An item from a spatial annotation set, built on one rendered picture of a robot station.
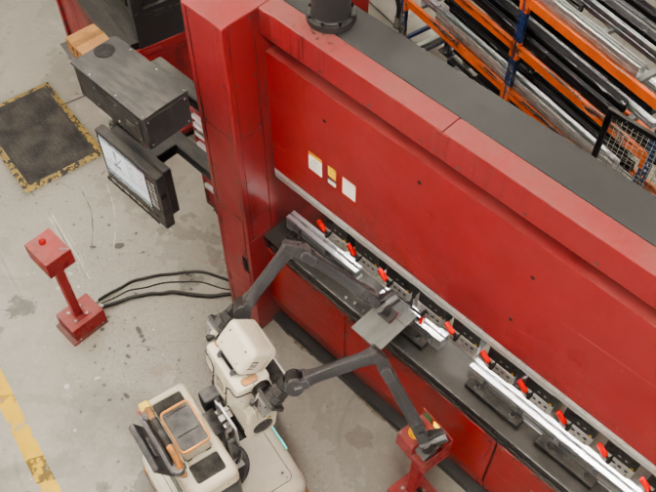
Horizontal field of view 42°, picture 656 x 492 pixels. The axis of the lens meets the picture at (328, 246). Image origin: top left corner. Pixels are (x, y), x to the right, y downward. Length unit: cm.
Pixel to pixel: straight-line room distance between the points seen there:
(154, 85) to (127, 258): 208
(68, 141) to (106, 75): 255
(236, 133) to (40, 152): 273
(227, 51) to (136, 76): 49
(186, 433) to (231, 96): 150
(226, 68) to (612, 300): 173
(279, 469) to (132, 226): 206
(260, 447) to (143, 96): 192
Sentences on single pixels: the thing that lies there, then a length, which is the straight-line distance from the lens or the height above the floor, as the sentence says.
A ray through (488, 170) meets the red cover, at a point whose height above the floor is 227.
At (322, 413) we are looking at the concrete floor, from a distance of 496.
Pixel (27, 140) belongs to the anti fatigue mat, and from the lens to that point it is 647.
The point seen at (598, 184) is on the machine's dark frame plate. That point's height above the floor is 230.
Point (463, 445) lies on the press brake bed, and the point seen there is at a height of 48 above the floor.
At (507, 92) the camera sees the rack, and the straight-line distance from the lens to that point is 560.
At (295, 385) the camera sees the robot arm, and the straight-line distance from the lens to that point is 361.
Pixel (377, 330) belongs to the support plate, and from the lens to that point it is 406.
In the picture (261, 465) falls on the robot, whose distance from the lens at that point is 455.
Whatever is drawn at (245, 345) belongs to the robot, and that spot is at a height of 138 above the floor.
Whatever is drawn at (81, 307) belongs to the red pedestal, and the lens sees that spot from 535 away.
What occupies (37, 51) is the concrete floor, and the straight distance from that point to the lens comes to 716.
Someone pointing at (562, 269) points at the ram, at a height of 202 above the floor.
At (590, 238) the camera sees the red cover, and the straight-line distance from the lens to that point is 289.
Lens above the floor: 451
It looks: 54 degrees down
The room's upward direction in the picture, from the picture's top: straight up
